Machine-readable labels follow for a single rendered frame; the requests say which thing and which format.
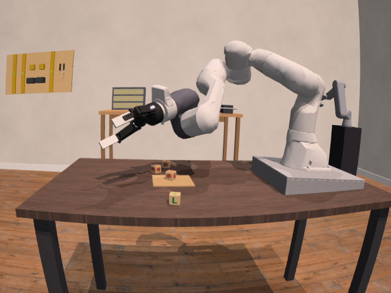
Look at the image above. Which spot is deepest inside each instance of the peach flat mat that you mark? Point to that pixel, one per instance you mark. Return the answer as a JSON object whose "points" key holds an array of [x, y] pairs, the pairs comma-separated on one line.
{"points": [[180, 181]]}

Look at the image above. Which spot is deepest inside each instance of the tan letter block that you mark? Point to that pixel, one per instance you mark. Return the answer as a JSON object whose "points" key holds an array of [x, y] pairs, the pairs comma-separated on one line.
{"points": [[174, 198], [166, 164], [170, 175], [156, 168]]}

